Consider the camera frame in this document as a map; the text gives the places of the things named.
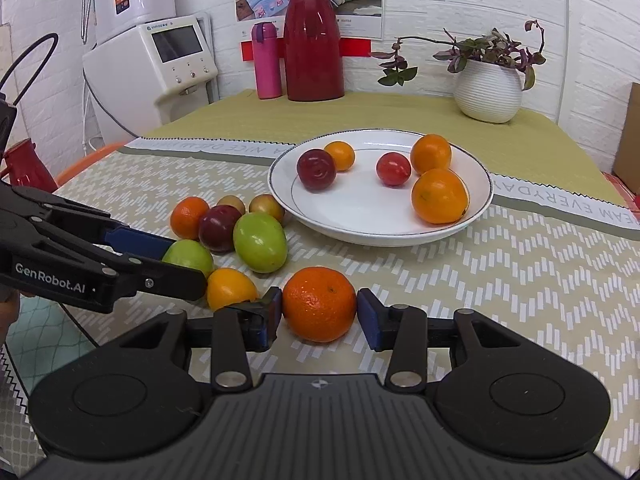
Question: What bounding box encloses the dark red plum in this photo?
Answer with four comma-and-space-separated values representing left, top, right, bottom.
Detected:
296, 148, 337, 192
198, 205, 243, 254

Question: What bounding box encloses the yellow-red plum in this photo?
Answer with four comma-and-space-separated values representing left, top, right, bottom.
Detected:
248, 194, 286, 226

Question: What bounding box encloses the cardboard box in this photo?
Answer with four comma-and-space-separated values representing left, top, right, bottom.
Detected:
612, 82, 640, 191

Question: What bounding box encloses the red patterned packet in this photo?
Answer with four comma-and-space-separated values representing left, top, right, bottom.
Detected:
602, 172, 640, 233

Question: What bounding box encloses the small orange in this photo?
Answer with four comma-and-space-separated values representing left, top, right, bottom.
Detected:
323, 141, 356, 172

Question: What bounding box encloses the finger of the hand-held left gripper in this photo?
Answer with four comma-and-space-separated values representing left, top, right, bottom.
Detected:
0, 185, 174, 262
0, 212, 209, 314

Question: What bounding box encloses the red thermos jug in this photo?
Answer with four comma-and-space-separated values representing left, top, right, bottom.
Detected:
283, 0, 346, 102

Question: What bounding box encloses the white porcelain plate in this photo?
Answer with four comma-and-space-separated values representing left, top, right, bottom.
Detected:
267, 128, 495, 247

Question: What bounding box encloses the pink water bottle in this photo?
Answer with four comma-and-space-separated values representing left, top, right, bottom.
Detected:
250, 21, 283, 100

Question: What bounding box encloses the purple plant in white pot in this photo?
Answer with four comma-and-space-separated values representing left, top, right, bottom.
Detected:
370, 20, 547, 124

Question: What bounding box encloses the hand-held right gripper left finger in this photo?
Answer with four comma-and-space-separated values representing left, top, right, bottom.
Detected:
117, 287, 285, 393

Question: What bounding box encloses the small yellow-brown plum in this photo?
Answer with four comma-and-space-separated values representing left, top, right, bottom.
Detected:
216, 194, 247, 216

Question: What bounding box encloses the red wall banner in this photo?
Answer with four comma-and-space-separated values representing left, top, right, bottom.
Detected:
241, 37, 386, 61

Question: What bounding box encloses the green apple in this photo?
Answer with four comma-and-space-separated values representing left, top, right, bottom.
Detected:
161, 239, 215, 278
233, 212, 289, 274

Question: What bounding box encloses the yellowish orange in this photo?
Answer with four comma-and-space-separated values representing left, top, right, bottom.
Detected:
206, 268, 259, 312

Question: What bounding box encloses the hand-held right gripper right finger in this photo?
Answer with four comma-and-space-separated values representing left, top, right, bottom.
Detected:
356, 287, 526, 393

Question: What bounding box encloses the white appliance with screen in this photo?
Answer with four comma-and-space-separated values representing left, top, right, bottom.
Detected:
82, 12, 219, 141

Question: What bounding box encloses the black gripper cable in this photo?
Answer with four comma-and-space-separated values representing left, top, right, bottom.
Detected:
0, 32, 60, 106

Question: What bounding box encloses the large orange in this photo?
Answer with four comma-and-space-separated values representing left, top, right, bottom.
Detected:
410, 133, 453, 176
411, 168, 471, 225

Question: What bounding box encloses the reddish orange tangerine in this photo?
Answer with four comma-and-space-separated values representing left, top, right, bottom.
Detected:
170, 196, 211, 241
281, 267, 357, 344

